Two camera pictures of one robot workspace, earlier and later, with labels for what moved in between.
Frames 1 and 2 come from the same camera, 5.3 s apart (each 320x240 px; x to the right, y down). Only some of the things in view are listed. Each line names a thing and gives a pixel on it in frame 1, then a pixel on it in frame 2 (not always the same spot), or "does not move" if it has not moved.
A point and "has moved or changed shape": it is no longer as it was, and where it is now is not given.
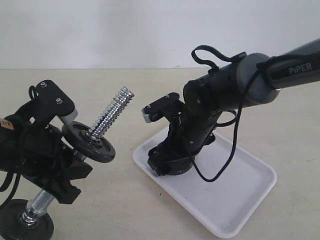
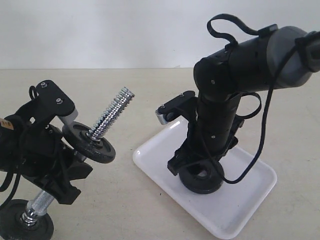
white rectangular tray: x=223 y=205 does not move
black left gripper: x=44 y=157 does not move
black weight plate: x=178 y=166 has moved or changed shape
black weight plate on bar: x=101 y=151 does not move
